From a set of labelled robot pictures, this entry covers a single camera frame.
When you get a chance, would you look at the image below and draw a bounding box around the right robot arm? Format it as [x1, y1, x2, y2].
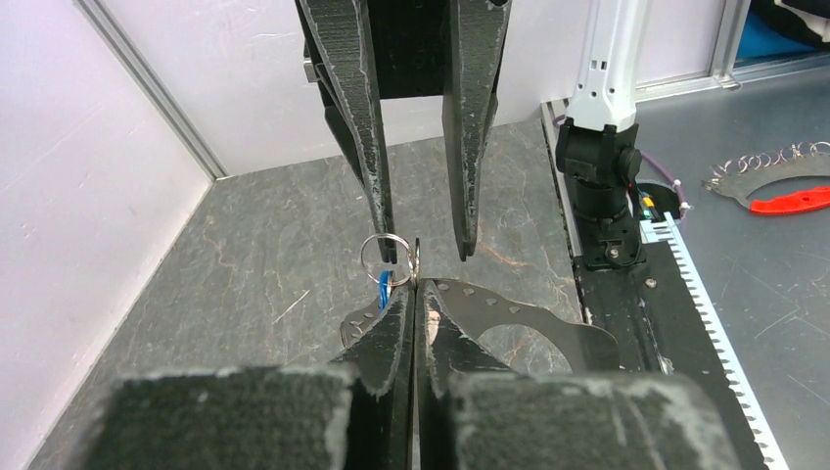
[296, 1, 650, 269]

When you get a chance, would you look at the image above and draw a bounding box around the white slotted cable duct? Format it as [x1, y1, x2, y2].
[641, 214, 789, 469]

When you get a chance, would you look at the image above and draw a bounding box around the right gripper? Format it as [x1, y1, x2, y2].
[297, 0, 512, 261]

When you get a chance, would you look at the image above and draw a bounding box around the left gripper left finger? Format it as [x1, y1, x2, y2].
[334, 286, 415, 469]

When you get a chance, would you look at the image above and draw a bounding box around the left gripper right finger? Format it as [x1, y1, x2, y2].
[414, 279, 514, 469]

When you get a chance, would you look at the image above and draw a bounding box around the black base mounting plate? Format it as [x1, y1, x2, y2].
[574, 242, 768, 469]

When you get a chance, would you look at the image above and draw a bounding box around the metal key organizer plate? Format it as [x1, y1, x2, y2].
[339, 233, 621, 470]

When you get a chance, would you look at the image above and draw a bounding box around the red handled key plate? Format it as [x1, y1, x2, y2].
[702, 141, 829, 216]

